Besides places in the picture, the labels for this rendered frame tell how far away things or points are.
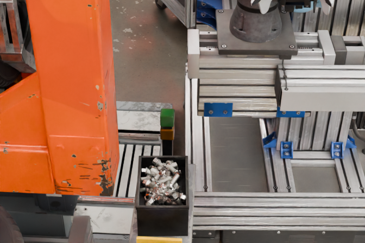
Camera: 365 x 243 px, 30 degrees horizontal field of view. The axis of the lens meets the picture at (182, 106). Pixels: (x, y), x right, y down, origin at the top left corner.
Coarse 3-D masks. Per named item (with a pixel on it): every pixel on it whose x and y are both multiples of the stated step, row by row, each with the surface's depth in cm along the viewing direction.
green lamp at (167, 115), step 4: (164, 108) 194; (168, 108) 194; (160, 112) 194; (164, 112) 193; (168, 112) 193; (172, 112) 193; (160, 116) 192; (164, 116) 192; (168, 116) 192; (172, 116) 192; (160, 120) 193; (164, 120) 192; (168, 120) 192; (172, 120) 192; (160, 124) 194; (164, 124) 193; (168, 124) 193; (172, 124) 193
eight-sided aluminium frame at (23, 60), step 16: (0, 0) 186; (0, 16) 190; (16, 16) 191; (0, 32) 193; (16, 32) 192; (0, 48) 196; (16, 48) 196; (32, 48) 226; (16, 64) 208; (32, 64) 210
